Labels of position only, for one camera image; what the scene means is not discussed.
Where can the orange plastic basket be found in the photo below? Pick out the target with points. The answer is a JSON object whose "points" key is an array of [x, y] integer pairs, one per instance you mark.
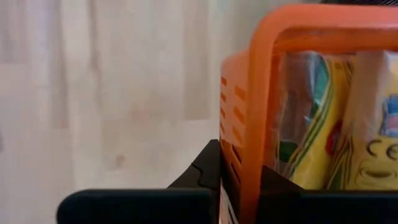
{"points": [[258, 109]]}

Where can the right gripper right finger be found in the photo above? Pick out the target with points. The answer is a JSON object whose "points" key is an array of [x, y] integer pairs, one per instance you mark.
{"points": [[311, 207]]}

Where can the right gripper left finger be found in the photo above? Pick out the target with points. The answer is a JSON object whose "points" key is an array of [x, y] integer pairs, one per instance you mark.
{"points": [[155, 207]]}

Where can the yellow crayon pack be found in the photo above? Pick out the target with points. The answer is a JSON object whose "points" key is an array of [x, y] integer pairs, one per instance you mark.
{"points": [[314, 161], [373, 155]]}

